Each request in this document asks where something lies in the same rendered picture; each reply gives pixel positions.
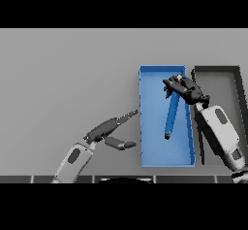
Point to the dark grey bin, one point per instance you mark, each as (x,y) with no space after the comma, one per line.
(231,85)

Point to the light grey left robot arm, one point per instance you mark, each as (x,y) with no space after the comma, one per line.
(72,161)

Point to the blue pipe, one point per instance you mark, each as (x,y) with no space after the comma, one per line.
(171,115)

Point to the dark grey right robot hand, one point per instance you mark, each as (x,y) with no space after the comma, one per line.
(189,90)

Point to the blue bin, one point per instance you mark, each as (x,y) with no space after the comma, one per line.
(155,137)

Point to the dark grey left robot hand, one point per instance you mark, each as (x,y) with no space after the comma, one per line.
(103,128)

